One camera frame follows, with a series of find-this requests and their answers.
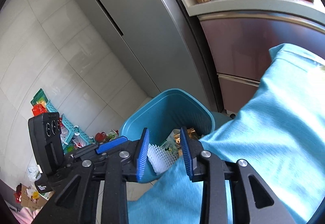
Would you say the brown snack wrapper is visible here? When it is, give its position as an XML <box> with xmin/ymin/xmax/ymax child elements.
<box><xmin>173</xmin><ymin>128</ymin><xmax>202</xmax><ymax>157</ymax></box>

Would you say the blue plastic trash bin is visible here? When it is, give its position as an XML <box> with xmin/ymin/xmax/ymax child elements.
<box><xmin>119</xmin><ymin>88</ymin><xmax>233</xmax><ymax>184</ymax></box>

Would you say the white foam fruit net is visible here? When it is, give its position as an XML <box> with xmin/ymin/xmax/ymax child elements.
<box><xmin>148</xmin><ymin>144</ymin><xmax>179</xmax><ymax>175</ymax></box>

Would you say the teal plastic basket rack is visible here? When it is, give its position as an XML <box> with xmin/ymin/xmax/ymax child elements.
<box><xmin>30</xmin><ymin>89</ymin><xmax>95</xmax><ymax>154</ymax></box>

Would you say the grey refrigerator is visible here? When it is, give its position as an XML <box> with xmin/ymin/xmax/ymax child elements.
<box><xmin>76</xmin><ymin>0</ymin><xmax>218</xmax><ymax>111</ymax></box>

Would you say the pink sleeved left forearm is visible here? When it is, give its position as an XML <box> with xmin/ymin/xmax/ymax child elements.
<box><xmin>18</xmin><ymin>207</ymin><xmax>41</xmax><ymax>224</ymax></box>

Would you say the blue floral tablecloth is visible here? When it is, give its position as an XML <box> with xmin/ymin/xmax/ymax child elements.
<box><xmin>128</xmin><ymin>44</ymin><xmax>324</xmax><ymax>223</ymax></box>

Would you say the kitchen counter with cabinets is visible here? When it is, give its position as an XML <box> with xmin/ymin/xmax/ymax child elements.
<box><xmin>182</xmin><ymin>0</ymin><xmax>324</xmax><ymax>113</ymax></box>

